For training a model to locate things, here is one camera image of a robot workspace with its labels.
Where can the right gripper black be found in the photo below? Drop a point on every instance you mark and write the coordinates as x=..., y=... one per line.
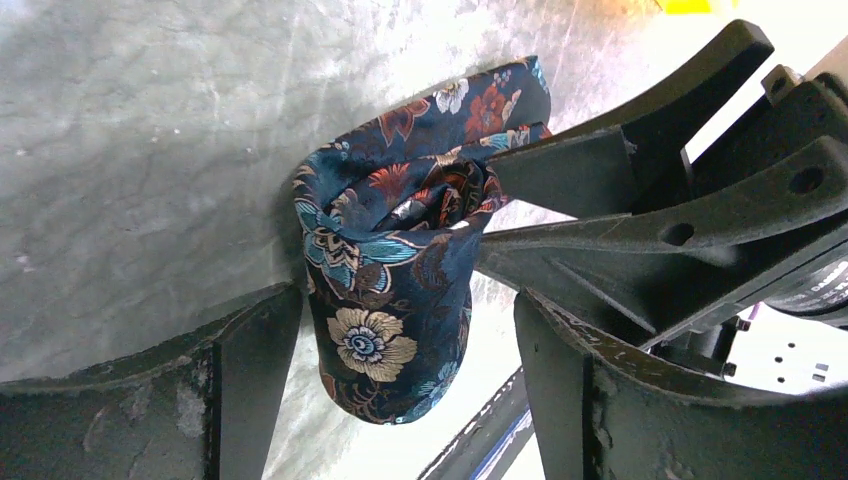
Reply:
x=768, y=222

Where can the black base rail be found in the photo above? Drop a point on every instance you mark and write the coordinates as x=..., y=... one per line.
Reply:
x=487, y=446

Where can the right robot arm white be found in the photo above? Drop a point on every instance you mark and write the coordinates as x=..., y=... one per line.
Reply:
x=757, y=346

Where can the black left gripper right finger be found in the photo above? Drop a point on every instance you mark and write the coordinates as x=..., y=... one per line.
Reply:
x=604, y=409

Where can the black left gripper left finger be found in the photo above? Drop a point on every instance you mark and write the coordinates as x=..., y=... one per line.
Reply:
x=202, y=405

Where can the yellow plastic tray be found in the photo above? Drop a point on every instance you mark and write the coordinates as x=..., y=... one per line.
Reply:
x=691, y=7

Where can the navy floral necktie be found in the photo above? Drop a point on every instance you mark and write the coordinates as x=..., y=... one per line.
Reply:
x=392, y=216

